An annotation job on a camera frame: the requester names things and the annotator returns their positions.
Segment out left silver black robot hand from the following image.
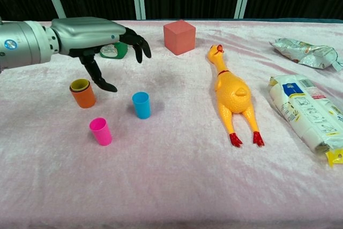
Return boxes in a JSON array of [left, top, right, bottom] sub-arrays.
[[50, 16, 152, 93]]

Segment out yellow plastic cup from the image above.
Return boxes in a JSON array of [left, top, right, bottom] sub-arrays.
[[70, 78, 90, 91]]

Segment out light blue plastic cup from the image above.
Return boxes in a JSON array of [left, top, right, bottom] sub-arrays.
[[132, 92, 152, 120]]

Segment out green container with yellow lid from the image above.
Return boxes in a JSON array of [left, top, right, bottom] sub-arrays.
[[99, 41, 129, 60]]

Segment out orange plastic cup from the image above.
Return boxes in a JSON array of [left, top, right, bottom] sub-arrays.
[[70, 79, 97, 109]]

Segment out red foam cube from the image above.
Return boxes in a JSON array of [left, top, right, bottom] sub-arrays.
[[163, 19, 197, 56]]

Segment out pink plastic cup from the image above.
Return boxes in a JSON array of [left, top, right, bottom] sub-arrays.
[[89, 117, 113, 147]]

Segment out yellow rubber chicken toy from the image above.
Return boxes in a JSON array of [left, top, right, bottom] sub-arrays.
[[206, 44, 266, 148]]

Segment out pink velvet table cloth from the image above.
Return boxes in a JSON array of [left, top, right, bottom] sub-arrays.
[[0, 19, 343, 229]]

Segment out silver crumpled snack bag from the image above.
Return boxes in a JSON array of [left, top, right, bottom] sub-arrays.
[[269, 38, 343, 72]]

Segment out white wet wipes pack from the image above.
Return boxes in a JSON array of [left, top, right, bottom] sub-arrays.
[[269, 75, 343, 167]]

